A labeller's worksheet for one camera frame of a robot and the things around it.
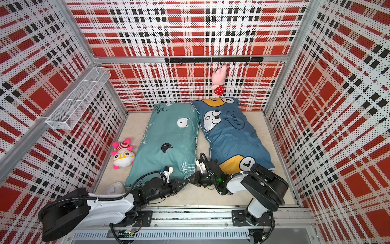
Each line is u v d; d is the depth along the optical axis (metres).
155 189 0.62
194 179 0.77
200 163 0.81
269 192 0.45
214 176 0.67
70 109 0.72
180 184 0.80
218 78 0.91
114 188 0.81
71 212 0.43
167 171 0.77
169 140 0.95
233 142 0.86
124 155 0.88
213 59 0.88
